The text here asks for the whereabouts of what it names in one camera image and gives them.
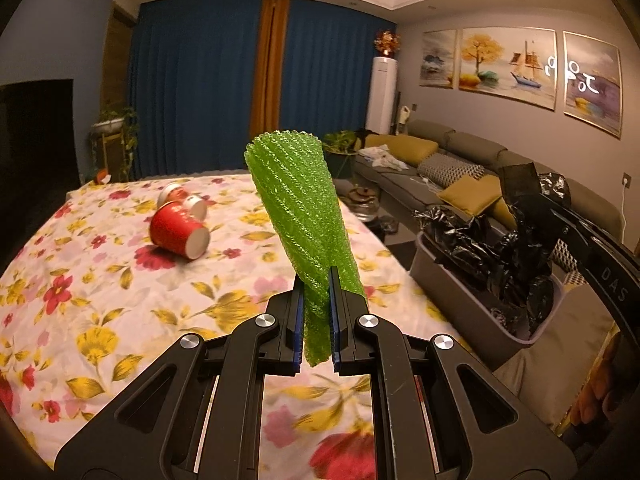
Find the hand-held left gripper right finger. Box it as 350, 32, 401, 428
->
330, 269, 576, 480

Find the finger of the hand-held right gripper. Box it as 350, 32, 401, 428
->
539, 194, 601, 252

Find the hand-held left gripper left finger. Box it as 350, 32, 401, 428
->
54, 277, 304, 480

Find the black plastic bag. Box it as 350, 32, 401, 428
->
492, 164, 572, 336
412, 205, 506, 293

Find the green foam net sleeve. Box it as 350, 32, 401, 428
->
245, 130, 366, 367

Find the grey trash bin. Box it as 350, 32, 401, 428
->
409, 230, 568, 347

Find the large red paper cup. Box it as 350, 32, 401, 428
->
150, 201, 210, 261

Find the black white patterned cushion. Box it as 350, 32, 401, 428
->
417, 153, 488, 190
550, 237, 588, 286

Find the yellow cushion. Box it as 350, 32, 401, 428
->
490, 195, 521, 233
387, 136, 440, 167
439, 176, 502, 217

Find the glass teapot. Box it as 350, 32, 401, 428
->
347, 186, 382, 223

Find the grey sofa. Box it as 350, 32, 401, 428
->
352, 120, 627, 281

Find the small red white paper cup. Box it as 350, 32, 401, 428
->
157, 185, 208, 221

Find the potted plant in dark pot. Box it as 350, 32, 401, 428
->
321, 130, 360, 181

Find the white cloth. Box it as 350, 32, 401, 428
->
359, 144, 408, 170

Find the white standing air conditioner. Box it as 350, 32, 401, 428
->
365, 56, 398, 135

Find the blue curtain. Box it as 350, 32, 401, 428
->
127, 2, 263, 178
277, 5, 399, 136

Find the artificial flower decoration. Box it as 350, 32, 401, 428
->
375, 30, 403, 58

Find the orange curtain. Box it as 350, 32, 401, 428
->
248, 0, 291, 141

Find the potted plant on metal stand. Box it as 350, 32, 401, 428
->
90, 102, 140, 182

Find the black television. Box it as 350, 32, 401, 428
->
0, 77, 82, 201

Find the wooden door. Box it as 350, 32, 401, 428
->
102, 2, 138, 111

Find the purple toned wall painting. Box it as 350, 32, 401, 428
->
561, 31, 624, 139

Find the tree and sailboat wall painting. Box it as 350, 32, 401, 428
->
458, 26, 558, 112

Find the landscape wall painting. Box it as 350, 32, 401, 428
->
419, 29, 459, 90

